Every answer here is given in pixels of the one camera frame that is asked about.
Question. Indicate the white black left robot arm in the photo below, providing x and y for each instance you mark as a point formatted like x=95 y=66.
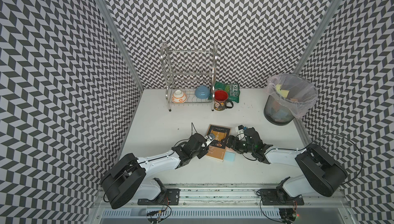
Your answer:
x=135 y=177

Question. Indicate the blue sticky note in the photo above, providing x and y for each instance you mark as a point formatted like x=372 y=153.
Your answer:
x=229 y=156

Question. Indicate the aluminium front rail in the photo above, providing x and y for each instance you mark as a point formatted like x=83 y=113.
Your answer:
x=238 y=195

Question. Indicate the blue bowl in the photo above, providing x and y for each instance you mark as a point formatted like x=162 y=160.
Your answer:
x=202 y=92

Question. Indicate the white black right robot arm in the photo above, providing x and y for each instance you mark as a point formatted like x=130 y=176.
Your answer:
x=321 y=173

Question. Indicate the yellow sticky notes in bin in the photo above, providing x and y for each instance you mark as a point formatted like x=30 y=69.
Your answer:
x=283 y=93

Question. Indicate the black red floral mug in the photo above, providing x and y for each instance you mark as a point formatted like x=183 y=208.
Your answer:
x=221 y=101

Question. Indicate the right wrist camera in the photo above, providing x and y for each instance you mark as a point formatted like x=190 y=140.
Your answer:
x=241 y=129

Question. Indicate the green snack bag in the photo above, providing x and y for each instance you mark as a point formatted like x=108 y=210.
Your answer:
x=232 y=89

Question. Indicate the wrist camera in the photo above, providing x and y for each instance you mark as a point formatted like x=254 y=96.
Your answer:
x=241 y=129
x=209 y=139

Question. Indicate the clear plastic bin liner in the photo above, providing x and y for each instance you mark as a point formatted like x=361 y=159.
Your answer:
x=302 y=94

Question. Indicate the silver metal dish rack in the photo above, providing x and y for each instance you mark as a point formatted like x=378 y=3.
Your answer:
x=186 y=70

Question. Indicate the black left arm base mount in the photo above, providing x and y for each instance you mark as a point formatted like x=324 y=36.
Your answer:
x=155 y=193

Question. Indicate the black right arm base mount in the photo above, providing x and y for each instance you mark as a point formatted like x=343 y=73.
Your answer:
x=274 y=197

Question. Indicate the black mesh trash bin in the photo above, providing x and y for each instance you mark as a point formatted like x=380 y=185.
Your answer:
x=276 y=113

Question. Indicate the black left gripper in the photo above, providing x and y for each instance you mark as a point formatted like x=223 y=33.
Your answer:
x=201 y=155

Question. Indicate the white orange bowl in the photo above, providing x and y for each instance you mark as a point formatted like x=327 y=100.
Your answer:
x=179 y=96

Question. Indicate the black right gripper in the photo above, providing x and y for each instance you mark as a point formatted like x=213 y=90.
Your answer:
x=230 y=139

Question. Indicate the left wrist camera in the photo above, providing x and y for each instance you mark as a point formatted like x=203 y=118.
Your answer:
x=209 y=139

